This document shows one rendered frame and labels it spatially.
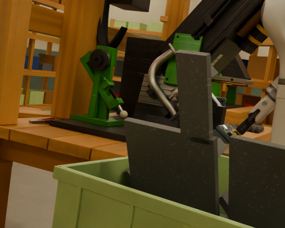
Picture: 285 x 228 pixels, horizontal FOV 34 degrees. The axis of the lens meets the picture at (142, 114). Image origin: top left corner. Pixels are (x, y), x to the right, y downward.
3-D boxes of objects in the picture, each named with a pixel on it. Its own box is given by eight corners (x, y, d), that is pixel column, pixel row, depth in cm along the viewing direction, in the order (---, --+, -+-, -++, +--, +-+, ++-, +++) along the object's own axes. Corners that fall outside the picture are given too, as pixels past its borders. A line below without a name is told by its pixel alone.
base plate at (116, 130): (244, 130, 238) (244, 125, 238) (164, 150, 138) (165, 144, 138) (168, 115, 255) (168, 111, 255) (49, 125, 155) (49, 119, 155)
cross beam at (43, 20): (161, 59, 267) (163, 43, 266) (8, 25, 149) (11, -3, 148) (153, 57, 269) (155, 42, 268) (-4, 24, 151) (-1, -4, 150)
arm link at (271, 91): (286, 100, 159) (280, 106, 160) (289, 100, 167) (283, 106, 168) (268, 83, 161) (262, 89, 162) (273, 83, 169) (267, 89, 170)
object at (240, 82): (252, 87, 197) (254, 81, 197) (244, 87, 183) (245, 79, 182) (168, 75, 213) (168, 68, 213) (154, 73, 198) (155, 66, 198)
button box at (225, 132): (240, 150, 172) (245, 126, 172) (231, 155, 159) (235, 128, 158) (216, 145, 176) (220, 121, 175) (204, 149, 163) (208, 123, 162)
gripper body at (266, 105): (281, 103, 159) (257, 126, 162) (285, 103, 168) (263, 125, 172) (265, 88, 161) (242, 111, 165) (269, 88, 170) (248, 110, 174)
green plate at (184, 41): (195, 92, 185) (207, 43, 188) (190, 86, 178) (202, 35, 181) (168, 88, 190) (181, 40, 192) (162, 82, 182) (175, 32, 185)
